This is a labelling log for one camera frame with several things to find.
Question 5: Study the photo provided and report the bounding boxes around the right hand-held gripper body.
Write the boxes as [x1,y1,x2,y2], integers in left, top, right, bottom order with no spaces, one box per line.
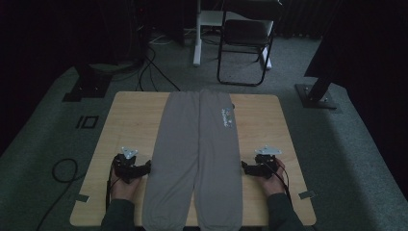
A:
[249,144,283,180]

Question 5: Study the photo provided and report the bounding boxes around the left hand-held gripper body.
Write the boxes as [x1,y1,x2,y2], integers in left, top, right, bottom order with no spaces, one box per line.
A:
[112,146,146,185]

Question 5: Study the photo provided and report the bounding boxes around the grey pants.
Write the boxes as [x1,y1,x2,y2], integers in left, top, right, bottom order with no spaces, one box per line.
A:
[141,89,244,231]

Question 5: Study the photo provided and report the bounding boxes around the person's right hand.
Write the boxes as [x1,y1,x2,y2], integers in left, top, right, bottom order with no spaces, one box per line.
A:
[256,158,287,197]

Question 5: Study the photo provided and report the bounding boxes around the person's left hand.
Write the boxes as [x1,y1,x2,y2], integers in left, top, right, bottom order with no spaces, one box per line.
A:
[110,174,144,204]

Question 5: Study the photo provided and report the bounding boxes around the black floor tape marking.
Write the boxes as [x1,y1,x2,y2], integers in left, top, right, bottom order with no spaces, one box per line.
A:
[75,115,100,130]

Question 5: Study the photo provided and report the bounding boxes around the black stand base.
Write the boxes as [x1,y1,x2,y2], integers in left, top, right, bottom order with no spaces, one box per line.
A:
[62,63,114,103]

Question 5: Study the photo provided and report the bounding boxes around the black folding chair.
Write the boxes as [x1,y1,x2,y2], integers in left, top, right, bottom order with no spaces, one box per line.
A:
[217,0,284,88]

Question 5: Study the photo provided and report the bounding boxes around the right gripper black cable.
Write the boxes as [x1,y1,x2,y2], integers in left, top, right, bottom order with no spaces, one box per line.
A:
[263,162,293,205]

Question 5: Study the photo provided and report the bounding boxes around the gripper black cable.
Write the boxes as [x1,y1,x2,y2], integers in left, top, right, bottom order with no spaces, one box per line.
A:
[105,162,121,211]
[263,162,293,205]

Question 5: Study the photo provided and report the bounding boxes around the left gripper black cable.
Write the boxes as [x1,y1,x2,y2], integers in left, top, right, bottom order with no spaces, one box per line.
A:
[105,162,121,211]

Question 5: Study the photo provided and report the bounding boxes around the black looped floor cable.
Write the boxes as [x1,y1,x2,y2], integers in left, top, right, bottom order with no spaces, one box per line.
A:
[34,157,87,231]

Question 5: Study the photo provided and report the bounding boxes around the black stand with base plate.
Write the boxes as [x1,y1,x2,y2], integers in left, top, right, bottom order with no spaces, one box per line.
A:
[294,75,339,111]

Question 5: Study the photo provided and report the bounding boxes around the black floor cables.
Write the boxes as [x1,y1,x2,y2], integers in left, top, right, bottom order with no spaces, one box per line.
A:
[136,44,181,92]

